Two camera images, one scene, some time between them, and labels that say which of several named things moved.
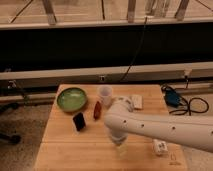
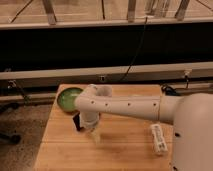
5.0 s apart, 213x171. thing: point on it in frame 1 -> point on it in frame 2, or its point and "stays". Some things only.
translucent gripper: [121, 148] -> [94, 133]
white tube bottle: [159, 147] stays
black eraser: [79, 121] stays
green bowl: [71, 99] stays
